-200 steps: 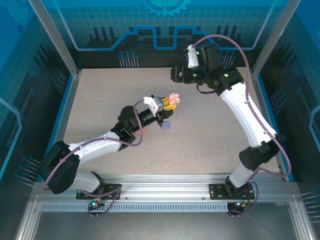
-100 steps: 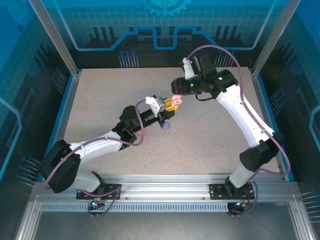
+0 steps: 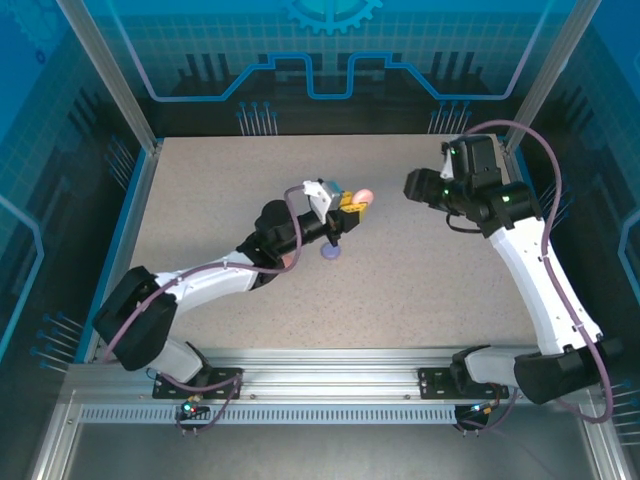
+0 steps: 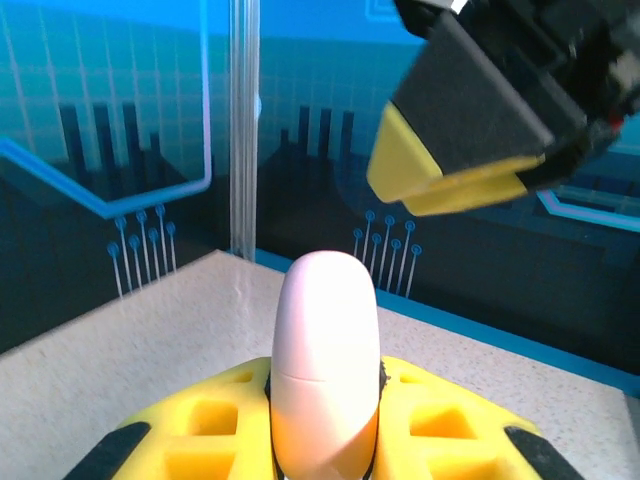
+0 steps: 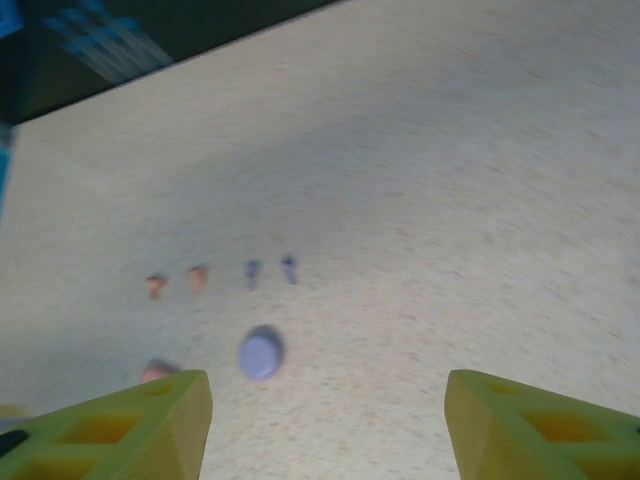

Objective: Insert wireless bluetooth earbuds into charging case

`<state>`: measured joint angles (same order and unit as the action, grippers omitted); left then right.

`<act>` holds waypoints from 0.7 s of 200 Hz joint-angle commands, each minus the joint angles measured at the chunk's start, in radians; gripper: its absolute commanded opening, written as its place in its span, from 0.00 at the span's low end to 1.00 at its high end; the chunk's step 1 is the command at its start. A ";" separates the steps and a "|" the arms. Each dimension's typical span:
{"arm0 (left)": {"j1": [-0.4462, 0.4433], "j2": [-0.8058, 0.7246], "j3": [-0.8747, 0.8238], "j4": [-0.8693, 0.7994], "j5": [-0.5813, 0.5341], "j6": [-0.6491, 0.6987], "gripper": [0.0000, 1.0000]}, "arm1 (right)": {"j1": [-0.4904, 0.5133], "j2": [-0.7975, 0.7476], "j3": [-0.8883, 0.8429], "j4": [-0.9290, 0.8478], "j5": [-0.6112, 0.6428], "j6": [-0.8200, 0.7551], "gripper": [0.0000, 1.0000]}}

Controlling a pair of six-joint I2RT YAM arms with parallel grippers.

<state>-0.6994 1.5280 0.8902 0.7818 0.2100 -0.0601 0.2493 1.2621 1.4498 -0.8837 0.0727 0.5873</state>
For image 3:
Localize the grey metal front tray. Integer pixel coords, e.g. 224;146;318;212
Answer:
29;387;629;480

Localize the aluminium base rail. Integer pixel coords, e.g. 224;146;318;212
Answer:
67;347;599;401

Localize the aluminium side rail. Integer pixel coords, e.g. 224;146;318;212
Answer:
502;144;576;362
82;141;165;365

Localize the slotted grey cable duct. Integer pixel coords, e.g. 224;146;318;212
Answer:
78;405;466;426

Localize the aluminium frame post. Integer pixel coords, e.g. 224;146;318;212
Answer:
502;0;604;154
54;0;165;155

